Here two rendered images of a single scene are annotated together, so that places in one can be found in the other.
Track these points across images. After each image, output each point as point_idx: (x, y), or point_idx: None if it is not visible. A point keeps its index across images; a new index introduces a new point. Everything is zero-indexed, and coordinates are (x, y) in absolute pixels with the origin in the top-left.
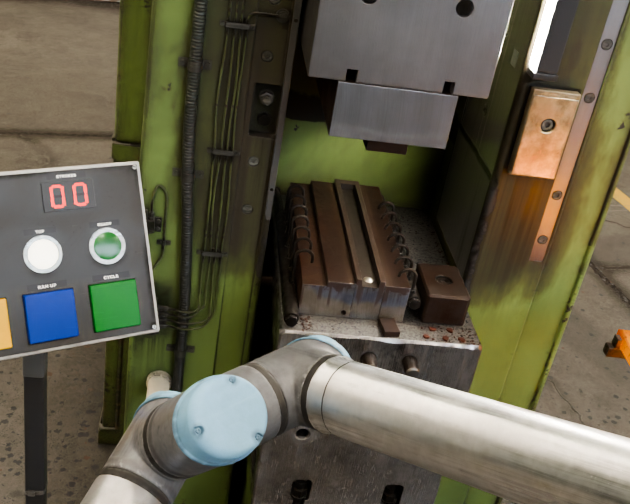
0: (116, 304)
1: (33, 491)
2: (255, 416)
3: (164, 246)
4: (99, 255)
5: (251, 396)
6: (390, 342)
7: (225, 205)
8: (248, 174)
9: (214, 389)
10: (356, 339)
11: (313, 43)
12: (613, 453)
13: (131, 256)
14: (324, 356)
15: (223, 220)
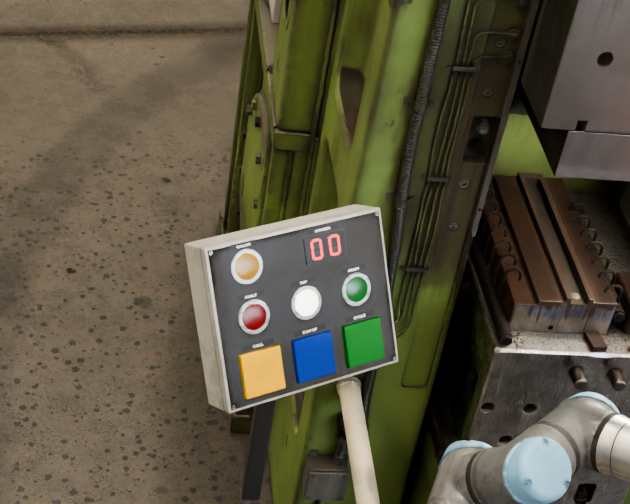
0: (365, 341)
1: (250, 500)
2: (564, 468)
3: None
4: (350, 298)
5: (559, 453)
6: (598, 356)
7: (433, 224)
8: (458, 196)
9: (535, 450)
10: (566, 355)
11: (549, 100)
12: None
13: (375, 296)
14: (606, 415)
15: (429, 238)
